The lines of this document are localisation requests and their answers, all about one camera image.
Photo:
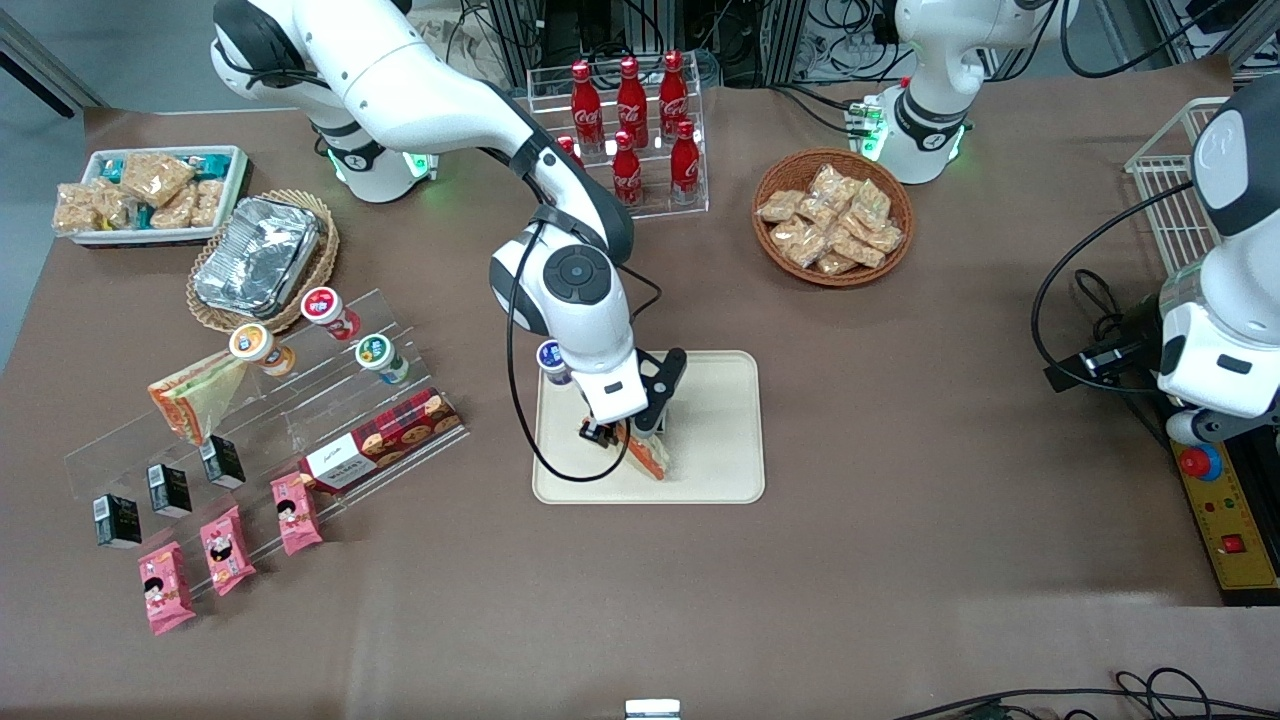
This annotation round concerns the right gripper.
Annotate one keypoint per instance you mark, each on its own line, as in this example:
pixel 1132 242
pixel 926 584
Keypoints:
pixel 598 433

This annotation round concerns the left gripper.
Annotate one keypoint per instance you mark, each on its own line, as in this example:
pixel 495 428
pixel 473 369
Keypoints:
pixel 1132 335

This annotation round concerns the triangle sandwich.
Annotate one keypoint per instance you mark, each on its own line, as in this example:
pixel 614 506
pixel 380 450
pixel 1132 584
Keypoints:
pixel 648 455
pixel 205 395

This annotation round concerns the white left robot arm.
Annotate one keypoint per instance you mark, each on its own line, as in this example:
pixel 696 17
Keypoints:
pixel 930 100

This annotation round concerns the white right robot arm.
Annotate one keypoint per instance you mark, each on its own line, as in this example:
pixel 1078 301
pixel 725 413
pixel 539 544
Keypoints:
pixel 420 70

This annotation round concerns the beige plastic tray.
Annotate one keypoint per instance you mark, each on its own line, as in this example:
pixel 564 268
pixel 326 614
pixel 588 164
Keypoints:
pixel 710 440

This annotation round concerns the blue lid snack cup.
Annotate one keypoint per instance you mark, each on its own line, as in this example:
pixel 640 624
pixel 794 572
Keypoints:
pixel 550 358

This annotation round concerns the yellow emergency stop box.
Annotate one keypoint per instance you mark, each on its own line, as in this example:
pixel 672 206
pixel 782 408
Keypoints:
pixel 1235 520

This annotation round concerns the red tartan cookie box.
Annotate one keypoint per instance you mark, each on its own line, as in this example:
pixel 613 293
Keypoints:
pixel 385 438

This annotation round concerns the green lid snack cup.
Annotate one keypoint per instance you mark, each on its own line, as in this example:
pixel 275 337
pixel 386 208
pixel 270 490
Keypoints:
pixel 377 353

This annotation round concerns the clear acrylic bottle rack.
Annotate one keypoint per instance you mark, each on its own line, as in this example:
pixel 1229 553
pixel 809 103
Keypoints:
pixel 690 207

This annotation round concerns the brown wicker basket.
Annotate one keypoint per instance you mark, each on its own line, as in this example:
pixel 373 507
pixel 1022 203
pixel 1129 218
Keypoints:
pixel 775 258

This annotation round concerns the red cola bottle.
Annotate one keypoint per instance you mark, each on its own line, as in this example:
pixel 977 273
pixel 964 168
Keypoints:
pixel 685 165
pixel 631 102
pixel 673 97
pixel 568 150
pixel 627 175
pixel 586 108

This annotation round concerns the puffed rice snack packet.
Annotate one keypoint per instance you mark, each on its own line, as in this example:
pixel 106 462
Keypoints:
pixel 818 212
pixel 78 210
pixel 797 240
pixel 118 207
pixel 780 206
pixel 871 205
pixel 860 248
pixel 829 183
pixel 155 178
pixel 836 263
pixel 172 213
pixel 207 202

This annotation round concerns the silver device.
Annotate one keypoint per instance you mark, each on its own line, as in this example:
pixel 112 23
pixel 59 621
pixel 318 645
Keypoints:
pixel 652 710

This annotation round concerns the brown table cover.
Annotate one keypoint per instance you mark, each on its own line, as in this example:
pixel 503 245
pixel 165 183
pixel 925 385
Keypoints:
pixel 900 450

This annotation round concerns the clear acrylic step display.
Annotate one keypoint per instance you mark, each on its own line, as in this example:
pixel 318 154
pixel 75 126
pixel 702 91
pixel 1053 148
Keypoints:
pixel 300 400

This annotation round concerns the red lid snack cup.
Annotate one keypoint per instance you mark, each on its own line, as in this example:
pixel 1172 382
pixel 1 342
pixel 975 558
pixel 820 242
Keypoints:
pixel 325 308

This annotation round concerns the pink cartoon snack packet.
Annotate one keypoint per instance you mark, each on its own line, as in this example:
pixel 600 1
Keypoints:
pixel 166 590
pixel 228 552
pixel 297 514

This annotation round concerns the light wicker basket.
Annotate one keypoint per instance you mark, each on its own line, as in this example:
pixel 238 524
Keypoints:
pixel 325 260

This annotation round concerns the orange lid snack cup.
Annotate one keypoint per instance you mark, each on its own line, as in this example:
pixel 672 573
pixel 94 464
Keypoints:
pixel 255 345

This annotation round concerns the small black snack box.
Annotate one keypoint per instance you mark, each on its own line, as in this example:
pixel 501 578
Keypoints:
pixel 169 491
pixel 222 463
pixel 118 522

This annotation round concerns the silver foil container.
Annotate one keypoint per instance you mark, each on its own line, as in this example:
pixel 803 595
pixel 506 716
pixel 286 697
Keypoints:
pixel 258 258

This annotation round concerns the beige cloth bag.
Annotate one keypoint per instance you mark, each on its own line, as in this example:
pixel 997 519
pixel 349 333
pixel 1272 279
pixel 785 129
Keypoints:
pixel 465 35

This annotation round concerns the white plastic bin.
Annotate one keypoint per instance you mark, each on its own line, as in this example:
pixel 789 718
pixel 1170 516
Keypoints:
pixel 238 190

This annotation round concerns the teal snack packet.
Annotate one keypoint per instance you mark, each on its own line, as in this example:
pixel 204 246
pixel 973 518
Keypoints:
pixel 212 163
pixel 110 169

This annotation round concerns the grey metal beam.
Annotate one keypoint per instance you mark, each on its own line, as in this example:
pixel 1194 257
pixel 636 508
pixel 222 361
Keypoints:
pixel 50 65

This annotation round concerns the black left wrist camera bracket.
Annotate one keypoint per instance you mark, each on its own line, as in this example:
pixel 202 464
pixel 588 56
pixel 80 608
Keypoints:
pixel 1110 357

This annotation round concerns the aluminium frame rack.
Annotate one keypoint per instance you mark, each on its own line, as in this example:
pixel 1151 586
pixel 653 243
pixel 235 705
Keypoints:
pixel 760 40

